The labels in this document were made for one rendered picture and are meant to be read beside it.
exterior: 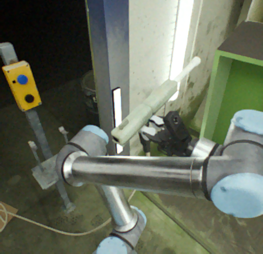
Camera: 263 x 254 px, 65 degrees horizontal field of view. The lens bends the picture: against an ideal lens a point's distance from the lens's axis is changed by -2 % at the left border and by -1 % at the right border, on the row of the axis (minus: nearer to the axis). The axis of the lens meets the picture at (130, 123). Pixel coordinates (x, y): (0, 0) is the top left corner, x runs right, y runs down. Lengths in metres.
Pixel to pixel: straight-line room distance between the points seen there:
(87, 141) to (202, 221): 1.68
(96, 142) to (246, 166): 0.55
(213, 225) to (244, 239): 0.27
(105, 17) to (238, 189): 1.07
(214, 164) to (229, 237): 1.87
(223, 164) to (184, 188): 0.09
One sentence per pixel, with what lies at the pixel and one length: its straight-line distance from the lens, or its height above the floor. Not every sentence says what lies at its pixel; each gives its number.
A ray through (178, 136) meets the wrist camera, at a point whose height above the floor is 1.60.
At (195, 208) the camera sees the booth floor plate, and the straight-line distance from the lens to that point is 2.30.
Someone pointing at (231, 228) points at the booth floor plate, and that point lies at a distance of 2.32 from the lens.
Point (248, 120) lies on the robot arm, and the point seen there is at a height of 1.73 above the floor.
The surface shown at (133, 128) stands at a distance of 0.62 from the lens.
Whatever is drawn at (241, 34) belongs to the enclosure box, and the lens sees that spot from 1.29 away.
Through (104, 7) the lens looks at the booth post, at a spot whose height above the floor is 1.77.
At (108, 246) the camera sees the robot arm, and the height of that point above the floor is 0.91.
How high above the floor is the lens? 2.01
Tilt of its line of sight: 40 degrees down
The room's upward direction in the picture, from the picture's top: straight up
